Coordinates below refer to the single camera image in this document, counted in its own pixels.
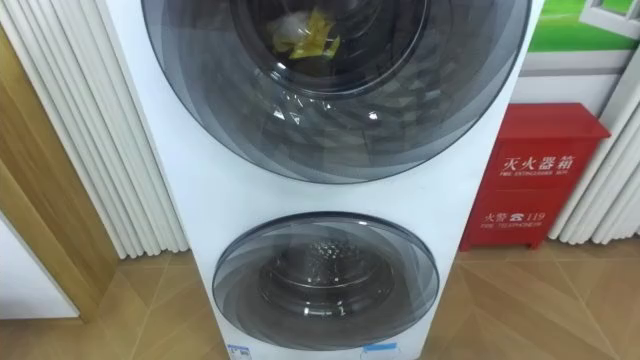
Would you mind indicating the white stacked washing machine tower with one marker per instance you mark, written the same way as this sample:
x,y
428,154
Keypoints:
x,y
210,200

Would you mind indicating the yellow and white laundry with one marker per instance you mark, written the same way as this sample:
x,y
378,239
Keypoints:
x,y
305,32

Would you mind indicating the red fire extinguisher box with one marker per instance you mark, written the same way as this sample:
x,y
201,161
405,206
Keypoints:
x,y
530,175

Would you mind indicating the wooden framed white cabinet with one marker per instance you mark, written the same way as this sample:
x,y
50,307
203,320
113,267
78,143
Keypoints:
x,y
45,210

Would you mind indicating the green window wall poster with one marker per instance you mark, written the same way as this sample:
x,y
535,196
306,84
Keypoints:
x,y
575,30

